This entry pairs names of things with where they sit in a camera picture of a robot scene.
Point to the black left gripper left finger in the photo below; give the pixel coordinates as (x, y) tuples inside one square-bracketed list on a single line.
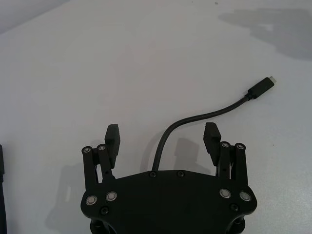
[(112, 141)]

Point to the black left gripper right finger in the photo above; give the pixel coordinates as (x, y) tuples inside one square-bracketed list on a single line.
[(212, 143)]

